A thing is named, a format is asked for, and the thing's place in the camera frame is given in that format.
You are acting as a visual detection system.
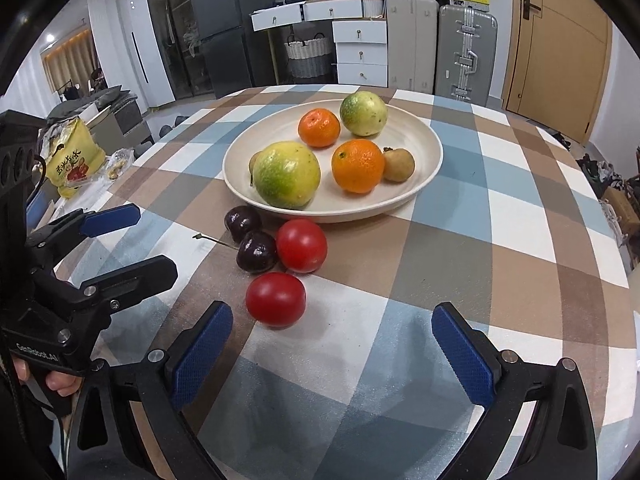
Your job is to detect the dark cherry with stem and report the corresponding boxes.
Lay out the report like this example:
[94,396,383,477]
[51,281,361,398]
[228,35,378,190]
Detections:
[193,231,279,274]

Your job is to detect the wooden door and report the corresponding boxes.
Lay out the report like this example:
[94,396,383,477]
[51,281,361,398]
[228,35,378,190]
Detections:
[502,0,612,144]

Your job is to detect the large green passion fruit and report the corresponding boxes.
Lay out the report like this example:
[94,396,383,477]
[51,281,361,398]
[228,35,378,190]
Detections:
[340,90,388,136]

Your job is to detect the cream round plate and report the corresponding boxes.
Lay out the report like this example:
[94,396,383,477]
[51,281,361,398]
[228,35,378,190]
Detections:
[222,97,445,224]

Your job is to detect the grey slippers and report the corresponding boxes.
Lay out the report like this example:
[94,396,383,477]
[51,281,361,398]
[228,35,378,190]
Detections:
[158,115,188,139]

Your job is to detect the brown longan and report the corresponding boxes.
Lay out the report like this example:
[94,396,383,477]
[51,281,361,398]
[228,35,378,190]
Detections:
[383,148,416,183]
[248,152,261,186]

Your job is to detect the small orange mandarin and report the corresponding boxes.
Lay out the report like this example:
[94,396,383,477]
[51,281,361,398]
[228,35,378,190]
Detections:
[297,108,341,148]

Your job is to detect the beige suitcase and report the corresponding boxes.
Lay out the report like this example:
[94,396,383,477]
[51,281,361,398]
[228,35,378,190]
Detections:
[386,0,439,93]

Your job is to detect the woven laundry basket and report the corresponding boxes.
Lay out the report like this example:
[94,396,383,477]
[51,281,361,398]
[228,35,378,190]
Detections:
[284,32,333,79]

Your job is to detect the large orange mandarin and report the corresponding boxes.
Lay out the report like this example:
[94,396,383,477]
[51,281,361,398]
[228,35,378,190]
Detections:
[331,139,385,194]

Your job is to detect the checkered tablecloth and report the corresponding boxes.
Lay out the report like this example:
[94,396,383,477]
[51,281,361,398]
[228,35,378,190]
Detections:
[58,84,639,479]

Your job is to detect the yellow green passion fruit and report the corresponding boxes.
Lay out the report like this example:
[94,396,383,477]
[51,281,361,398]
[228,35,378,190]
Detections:
[253,141,321,209]

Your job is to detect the yellow snack bag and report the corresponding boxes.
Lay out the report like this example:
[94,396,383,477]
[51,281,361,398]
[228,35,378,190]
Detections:
[40,116,106,198]

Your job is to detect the left hand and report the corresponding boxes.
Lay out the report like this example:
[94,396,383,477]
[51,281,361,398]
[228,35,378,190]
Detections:
[12,356,82,398]

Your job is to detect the black refrigerator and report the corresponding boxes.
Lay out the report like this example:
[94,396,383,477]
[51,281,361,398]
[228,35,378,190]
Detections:
[191,0,276,98]

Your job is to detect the silver suitcase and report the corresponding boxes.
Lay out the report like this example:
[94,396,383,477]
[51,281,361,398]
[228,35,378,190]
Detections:
[434,4,498,106]

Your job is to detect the red cherry tomato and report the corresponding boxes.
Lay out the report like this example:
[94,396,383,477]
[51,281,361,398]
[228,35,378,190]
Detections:
[245,272,307,328]
[276,219,328,274]

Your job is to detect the dark glass cabinet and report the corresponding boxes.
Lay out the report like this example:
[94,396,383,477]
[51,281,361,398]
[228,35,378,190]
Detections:
[148,0,213,100]

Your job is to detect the white drawer desk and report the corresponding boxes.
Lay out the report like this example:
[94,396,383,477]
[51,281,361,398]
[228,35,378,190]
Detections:
[250,0,388,88]

